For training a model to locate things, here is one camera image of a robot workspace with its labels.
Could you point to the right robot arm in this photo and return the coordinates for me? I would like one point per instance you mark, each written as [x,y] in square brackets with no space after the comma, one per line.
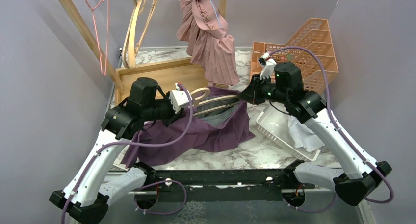
[358,176]

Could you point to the pink pleated skirt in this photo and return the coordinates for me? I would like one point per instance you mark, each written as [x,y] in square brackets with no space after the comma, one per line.
[209,46]

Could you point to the white laundry basket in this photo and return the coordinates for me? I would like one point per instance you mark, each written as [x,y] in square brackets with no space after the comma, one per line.
[274,125]

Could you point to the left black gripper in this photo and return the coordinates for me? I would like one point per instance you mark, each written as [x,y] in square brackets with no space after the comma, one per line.
[173,116]

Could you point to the white garment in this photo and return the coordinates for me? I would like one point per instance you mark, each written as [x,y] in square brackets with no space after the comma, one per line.
[302,136]

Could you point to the blue wire hanger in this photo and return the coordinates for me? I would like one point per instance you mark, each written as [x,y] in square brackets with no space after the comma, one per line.
[216,14]

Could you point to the wooden clothes rack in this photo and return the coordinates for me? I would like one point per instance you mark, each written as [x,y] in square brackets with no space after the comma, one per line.
[165,72]

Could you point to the purple garment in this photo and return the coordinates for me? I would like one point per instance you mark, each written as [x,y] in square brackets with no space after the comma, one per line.
[166,143]

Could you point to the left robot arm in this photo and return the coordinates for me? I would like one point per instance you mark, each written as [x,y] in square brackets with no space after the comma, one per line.
[84,198]

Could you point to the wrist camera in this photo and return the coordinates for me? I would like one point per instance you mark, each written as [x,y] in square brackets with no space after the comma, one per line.
[268,64]
[179,98]

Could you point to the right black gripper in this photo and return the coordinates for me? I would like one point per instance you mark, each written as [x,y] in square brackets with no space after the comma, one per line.
[251,94]

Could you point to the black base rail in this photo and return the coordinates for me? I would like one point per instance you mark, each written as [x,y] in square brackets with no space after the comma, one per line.
[181,186]

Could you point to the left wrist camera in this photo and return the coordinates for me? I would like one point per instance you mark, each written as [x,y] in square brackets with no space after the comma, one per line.
[179,98]

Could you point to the orange plastic file organizer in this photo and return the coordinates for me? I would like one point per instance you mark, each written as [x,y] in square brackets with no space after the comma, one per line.
[315,36]

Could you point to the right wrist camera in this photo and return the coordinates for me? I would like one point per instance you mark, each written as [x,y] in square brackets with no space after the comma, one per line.
[268,64]

